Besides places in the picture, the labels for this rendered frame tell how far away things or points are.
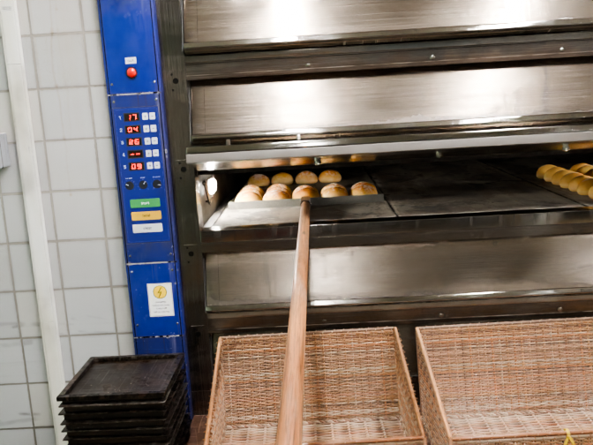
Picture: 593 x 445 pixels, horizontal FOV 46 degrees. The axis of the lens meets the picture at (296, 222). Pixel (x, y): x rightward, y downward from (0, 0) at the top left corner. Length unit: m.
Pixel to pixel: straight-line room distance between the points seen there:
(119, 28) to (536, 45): 1.20
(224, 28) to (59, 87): 0.52
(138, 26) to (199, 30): 0.17
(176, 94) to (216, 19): 0.24
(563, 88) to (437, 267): 0.64
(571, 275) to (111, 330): 1.43
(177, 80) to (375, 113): 0.59
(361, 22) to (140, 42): 0.63
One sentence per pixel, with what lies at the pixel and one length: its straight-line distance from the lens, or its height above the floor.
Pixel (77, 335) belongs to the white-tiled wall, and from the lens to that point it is 2.32.
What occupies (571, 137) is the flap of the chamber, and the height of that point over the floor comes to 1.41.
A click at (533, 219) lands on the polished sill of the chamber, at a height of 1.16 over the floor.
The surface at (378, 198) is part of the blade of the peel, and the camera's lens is 2.46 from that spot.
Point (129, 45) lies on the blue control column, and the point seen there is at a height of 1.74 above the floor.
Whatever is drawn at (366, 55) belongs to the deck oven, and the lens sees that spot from 2.07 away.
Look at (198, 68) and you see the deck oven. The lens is 2.09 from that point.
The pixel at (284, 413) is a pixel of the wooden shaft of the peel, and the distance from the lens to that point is 0.87.
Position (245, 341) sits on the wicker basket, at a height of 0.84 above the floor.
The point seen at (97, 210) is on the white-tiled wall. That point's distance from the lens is 2.19.
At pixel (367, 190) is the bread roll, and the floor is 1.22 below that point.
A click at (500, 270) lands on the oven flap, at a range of 2.21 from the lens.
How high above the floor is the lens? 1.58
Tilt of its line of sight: 11 degrees down
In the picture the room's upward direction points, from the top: 3 degrees counter-clockwise
